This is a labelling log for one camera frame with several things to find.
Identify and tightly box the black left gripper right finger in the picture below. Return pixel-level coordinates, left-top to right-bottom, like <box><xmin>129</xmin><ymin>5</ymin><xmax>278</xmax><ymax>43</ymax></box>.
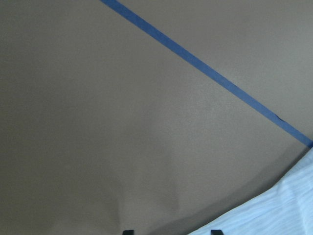
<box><xmin>211</xmin><ymin>230</ymin><xmax>223</xmax><ymax>235</ymax></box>

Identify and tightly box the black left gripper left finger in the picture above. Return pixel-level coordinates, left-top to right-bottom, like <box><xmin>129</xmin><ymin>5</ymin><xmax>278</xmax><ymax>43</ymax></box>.
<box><xmin>123</xmin><ymin>230</ymin><xmax>134</xmax><ymax>235</ymax></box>

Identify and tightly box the light blue button shirt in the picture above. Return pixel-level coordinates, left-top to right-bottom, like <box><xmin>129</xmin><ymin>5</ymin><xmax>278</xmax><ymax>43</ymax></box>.
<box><xmin>192</xmin><ymin>150</ymin><xmax>313</xmax><ymax>235</ymax></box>

